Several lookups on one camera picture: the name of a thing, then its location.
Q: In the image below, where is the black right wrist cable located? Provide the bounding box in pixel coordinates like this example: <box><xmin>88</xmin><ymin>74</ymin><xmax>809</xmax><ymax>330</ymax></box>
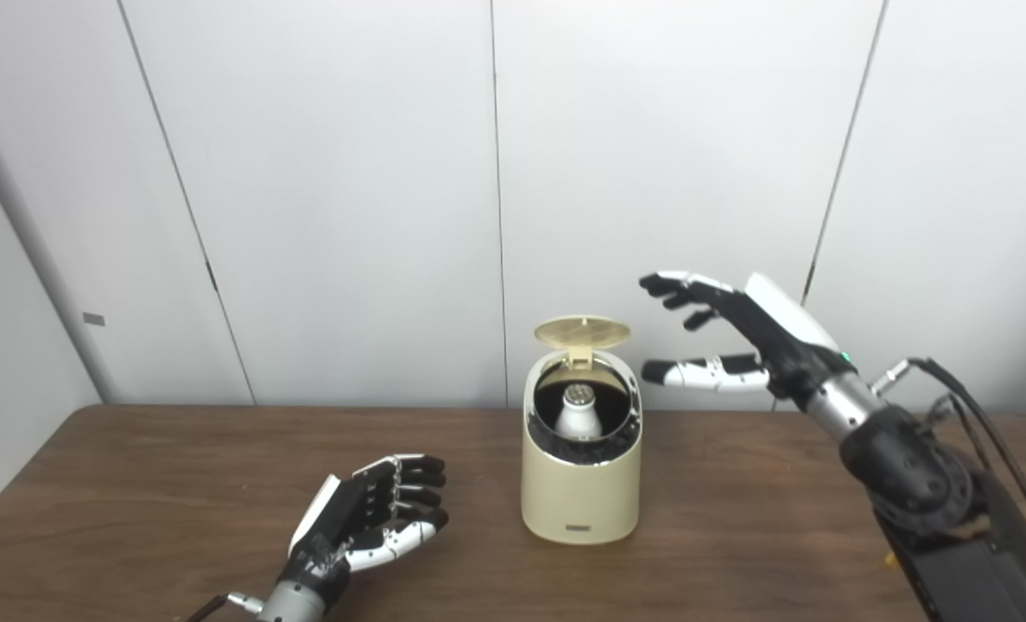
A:
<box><xmin>871</xmin><ymin>357</ymin><xmax>1026</xmax><ymax>580</ymax></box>

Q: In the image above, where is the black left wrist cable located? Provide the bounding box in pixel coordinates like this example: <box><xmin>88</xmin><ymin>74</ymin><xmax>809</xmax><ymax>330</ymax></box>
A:
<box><xmin>187</xmin><ymin>591</ymin><xmax>265</xmax><ymax>622</ymax></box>

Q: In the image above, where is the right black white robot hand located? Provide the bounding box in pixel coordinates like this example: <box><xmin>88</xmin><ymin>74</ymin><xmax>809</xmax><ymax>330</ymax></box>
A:
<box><xmin>638</xmin><ymin>270</ymin><xmax>859</xmax><ymax>411</ymax></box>

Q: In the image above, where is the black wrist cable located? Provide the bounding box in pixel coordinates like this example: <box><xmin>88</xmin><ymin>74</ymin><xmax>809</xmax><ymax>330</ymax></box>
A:
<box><xmin>871</xmin><ymin>357</ymin><xmax>1026</xmax><ymax>580</ymax></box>
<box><xmin>187</xmin><ymin>591</ymin><xmax>265</xmax><ymax>622</ymax></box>

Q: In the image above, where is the black plastic bin liner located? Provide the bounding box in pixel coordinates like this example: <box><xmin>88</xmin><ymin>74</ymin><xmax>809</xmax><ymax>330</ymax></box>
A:
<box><xmin>526</xmin><ymin>406</ymin><xmax>641</xmax><ymax>466</ymax></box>

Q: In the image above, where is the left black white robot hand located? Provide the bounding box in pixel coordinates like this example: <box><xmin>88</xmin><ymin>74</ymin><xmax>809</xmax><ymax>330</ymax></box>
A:
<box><xmin>278</xmin><ymin>454</ymin><xmax>450</xmax><ymax>606</ymax></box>

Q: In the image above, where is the cream-colored lidded bin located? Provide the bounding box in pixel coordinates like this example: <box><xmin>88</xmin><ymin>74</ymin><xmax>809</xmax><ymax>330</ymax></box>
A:
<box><xmin>520</xmin><ymin>314</ymin><xmax>643</xmax><ymax>545</ymax></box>

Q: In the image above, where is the small white plastic bottle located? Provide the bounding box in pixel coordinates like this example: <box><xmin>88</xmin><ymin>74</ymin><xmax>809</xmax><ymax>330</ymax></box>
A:
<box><xmin>554</xmin><ymin>385</ymin><xmax>603</xmax><ymax>440</ymax></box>

